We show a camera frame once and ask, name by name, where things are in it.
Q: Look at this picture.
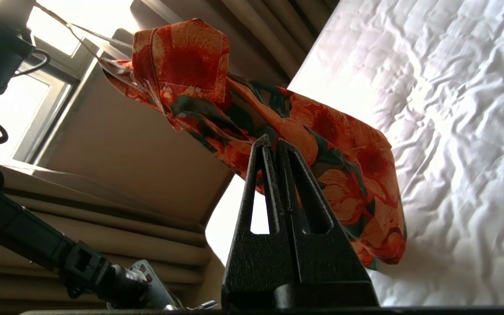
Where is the grey metal bracket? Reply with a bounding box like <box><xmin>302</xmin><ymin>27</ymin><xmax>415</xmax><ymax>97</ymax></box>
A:
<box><xmin>129</xmin><ymin>259</ymin><xmax>182</xmax><ymax>310</ymax></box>

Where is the orange floral shirt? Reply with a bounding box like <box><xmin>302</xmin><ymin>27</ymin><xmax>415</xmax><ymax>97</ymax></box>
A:
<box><xmin>99</xmin><ymin>18</ymin><xmax>408</xmax><ymax>270</ymax></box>

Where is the thin wire hanger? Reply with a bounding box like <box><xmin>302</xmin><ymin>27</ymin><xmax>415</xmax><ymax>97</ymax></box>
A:
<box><xmin>33</xmin><ymin>1</ymin><xmax>135</xmax><ymax>63</ymax></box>

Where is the white bed duvet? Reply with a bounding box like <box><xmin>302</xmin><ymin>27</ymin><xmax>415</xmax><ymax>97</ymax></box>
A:
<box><xmin>287</xmin><ymin>0</ymin><xmax>504</xmax><ymax>308</ymax></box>

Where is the window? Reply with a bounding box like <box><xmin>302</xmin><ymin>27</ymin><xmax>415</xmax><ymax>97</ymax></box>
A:
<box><xmin>0</xmin><ymin>0</ymin><xmax>141</xmax><ymax>165</ymax></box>

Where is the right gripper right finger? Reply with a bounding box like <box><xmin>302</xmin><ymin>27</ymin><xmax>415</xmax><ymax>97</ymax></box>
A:
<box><xmin>274</xmin><ymin>139</ymin><xmax>380</xmax><ymax>309</ymax></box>

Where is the beige curtain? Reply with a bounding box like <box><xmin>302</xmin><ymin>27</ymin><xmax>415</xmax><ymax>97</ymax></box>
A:
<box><xmin>129</xmin><ymin>0</ymin><xmax>341</xmax><ymax>87</ymax></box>
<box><xmin>0</xmin><ymin>157</ymin><xmax>228</xmax><ymax>312</ymax></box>

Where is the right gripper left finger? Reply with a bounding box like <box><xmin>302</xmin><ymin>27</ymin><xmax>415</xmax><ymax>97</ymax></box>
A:
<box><xmin>221</xmin><ymin>134</ymin><xmax>300</xmax><ymax>309</ymax></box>

